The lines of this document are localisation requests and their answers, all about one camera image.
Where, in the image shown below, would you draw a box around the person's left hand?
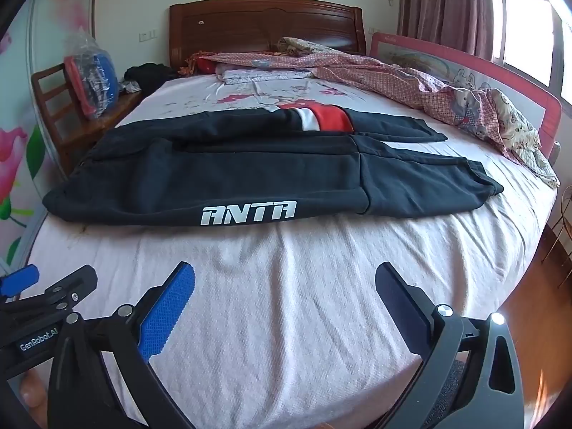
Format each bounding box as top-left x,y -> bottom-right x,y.
9,364 -> 51,409

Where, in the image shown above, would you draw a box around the wooden chair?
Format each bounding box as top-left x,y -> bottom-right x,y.
31,63 -> 144,175

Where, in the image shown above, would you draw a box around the floral wardrobe door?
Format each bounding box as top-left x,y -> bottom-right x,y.
0,0 -> 99,278

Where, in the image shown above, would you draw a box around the pink curtain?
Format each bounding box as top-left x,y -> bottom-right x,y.
395,0 -> 498,61

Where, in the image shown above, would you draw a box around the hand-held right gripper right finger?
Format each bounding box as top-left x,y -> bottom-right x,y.
374,261 -> 526,429

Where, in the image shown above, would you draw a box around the thin metal frame stand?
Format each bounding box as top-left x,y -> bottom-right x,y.
547,185 -> 572,291

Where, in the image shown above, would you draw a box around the wooden headboard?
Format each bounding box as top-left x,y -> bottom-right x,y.
168,0 -> 368,70

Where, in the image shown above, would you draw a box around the window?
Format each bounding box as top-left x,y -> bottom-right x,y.
487,0 -> 572,99

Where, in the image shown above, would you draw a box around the pink bed guard rail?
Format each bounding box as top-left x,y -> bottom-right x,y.
367,32 -> 563,150

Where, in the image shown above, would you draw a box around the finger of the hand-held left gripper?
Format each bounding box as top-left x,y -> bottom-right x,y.
0,265 -> 41,298
0,265 -> 98,325

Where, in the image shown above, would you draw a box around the black clothing heap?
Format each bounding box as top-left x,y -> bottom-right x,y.
124,63 -> 179,92

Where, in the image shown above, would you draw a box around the red checked quilt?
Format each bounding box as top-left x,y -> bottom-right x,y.
210,37 -> 561,188

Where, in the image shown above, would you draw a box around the bed with floral sheet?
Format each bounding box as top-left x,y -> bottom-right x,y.
24,69 -> 563,429

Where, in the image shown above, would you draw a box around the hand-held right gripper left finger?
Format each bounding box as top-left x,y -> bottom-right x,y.
47,261 -> 196,429

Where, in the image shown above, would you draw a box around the black pants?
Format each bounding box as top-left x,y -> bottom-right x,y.
43,104 -> 505,228

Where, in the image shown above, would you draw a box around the red fringed pillow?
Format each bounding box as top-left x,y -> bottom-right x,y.
179,51 -> 221,77

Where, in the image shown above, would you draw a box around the plastic bag of clothes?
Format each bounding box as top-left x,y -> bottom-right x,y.
64,38 -> 120,120

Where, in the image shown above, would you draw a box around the folded pink floral sheet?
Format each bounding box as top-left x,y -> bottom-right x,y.
216,63 -> 314,85

